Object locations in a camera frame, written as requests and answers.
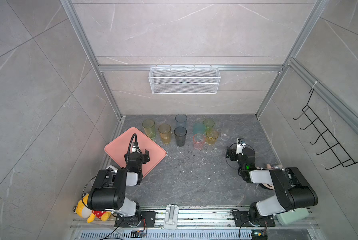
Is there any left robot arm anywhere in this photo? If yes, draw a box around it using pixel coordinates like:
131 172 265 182
84 134 150 227

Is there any tall blue glass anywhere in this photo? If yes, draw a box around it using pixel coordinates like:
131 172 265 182
175 114 188 128

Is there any doll plush toy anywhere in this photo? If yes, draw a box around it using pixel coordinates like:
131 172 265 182
257 164 283 190

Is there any yellow plush toy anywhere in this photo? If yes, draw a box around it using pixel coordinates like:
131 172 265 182
73 193 111 223

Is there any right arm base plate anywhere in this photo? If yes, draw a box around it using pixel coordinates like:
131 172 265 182
231 209 275 227

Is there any white wire basket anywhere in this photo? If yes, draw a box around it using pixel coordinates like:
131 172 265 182
149 67 221 95

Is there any short green glass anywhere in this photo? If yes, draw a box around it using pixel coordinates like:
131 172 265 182
203 118 216 131

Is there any clear glass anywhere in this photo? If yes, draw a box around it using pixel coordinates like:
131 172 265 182
221 121 236 141

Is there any tall dark grey glass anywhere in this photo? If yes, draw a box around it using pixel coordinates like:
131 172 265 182
174 127 187 147

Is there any short yellow glass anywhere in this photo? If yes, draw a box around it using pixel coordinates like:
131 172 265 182
206 129 219 145

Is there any tall yellow glass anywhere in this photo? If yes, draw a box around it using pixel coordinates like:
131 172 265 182
158 124 172 144

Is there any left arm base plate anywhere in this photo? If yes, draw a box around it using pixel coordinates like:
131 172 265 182
115 211 156 228

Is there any pink glass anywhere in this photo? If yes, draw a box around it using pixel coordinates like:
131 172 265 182
193 134 206 150

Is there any mint green box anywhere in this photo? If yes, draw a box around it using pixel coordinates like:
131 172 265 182
276 208 309 225

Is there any white clamp on rail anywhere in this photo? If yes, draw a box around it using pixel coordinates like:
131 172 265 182
163 204 179 230

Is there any teal dimpled glass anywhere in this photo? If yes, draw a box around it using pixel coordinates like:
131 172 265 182
193 123 206 135

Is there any tall green glass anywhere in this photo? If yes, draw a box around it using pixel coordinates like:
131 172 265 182
142 119 156 140

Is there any pink tray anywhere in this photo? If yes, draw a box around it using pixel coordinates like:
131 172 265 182
104 127 167 177

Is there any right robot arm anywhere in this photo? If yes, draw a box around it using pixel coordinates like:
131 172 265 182
225 139 318 227

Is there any black wall hook rack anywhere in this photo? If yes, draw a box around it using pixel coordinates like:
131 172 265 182
292 89 358 170

